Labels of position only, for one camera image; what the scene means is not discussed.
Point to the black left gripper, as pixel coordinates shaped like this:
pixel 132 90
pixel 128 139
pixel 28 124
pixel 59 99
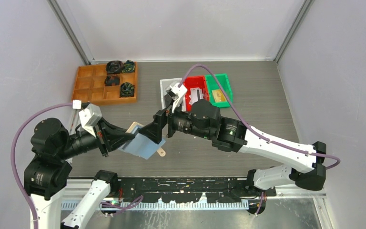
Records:
pixel 108 135

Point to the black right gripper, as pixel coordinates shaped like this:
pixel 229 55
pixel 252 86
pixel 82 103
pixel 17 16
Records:
pixel 153 130

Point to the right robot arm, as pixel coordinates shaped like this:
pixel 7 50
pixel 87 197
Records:
pixel 300 164

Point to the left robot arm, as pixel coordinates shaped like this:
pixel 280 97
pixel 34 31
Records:
pixel 45 178

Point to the cards in red bin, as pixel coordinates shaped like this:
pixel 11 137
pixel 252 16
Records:
pixel 197 94

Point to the yellow card in green bin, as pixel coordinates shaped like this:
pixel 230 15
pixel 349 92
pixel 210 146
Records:
pixel 218 96

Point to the white plastic bin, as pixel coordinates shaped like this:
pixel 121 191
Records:
pixel 164 84

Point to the dark floral rolled tie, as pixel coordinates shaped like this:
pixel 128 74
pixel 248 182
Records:
pixel 127 90

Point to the orange wooden compartment tray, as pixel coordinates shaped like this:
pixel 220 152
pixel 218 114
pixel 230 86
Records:
pixel 89 86

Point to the small dark rolled tie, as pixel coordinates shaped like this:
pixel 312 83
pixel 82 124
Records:
pixel 112 80

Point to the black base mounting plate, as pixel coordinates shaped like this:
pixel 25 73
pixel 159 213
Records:
pixel 185 189

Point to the red plastic bin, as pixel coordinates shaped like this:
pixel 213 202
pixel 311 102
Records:
pixel 192 82

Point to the green floral rolled tie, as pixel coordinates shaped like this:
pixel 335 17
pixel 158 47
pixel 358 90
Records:
pixel 129 67

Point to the black rolled tie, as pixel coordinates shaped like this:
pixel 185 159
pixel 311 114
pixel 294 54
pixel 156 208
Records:
pixel 114 67

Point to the green plastic bin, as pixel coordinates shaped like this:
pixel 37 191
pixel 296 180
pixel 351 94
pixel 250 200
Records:
pixel 225 87

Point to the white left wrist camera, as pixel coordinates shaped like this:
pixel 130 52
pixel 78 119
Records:
pixel 89 118

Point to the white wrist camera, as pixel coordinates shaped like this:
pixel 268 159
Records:
pixel 176 92
pixel 89 118

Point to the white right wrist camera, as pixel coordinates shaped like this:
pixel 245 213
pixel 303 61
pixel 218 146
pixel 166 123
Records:
pixel 176 92

